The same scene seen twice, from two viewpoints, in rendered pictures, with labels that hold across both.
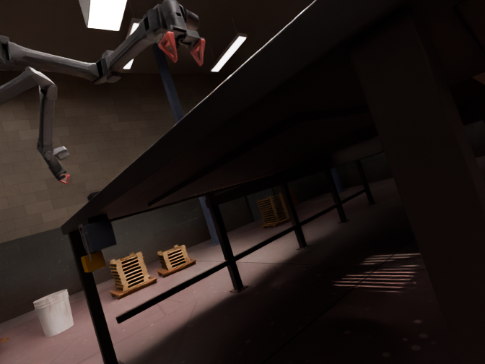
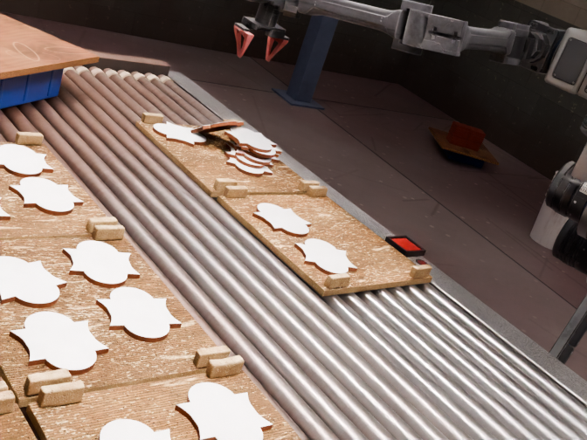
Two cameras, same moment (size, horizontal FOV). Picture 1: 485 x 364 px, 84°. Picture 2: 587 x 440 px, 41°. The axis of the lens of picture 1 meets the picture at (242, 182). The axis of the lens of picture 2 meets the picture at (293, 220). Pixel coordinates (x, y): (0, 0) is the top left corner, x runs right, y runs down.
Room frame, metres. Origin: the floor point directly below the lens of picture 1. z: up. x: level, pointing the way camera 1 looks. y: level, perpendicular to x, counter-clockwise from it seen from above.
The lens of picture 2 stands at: (2.90, 0.20, 1.66)
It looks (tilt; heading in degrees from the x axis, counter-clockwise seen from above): 23 degrees down; 178
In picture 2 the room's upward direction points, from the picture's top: 20 degrees clockwise
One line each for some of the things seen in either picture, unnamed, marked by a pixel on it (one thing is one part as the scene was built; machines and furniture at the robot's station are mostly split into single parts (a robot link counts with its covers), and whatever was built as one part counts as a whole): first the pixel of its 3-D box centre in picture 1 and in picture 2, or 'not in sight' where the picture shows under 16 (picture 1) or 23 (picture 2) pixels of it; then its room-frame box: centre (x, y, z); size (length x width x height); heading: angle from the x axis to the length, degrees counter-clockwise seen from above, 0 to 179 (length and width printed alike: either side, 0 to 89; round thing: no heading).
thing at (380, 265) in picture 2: not in sight; (323, 238); (1.21, 0.35, 0.93); 0.41 x 0.35 x 0.02; 44
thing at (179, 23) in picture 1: (177, 29); (266, 16); (0.83, 0.05, 1.31); 0.10 x 0.07 x 0.07; 134
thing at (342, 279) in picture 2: not in sight; (337, 280); (1.44, 0.39, 0.95); 0.06 x 0.02 x 0.03; 134
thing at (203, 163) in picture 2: not in sight; (226, 158); (0.90, 0.06, 0.93); 0.41 x 0.35 x 0.02; 42
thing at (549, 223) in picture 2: not in sight; (559, 218); (-2.12, 2.09, 0.19); 0.30 x 0.30 x 0.37
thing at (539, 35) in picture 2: not in sight; (530, 45); (0.77, 0.72, 1.45); 0.09 x 0.08 x 0.12; 56
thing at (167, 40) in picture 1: (175, 48); (268, 44); (0.80, 0.07, 1.24); 0.07 x 0.07 x 0.09; 44
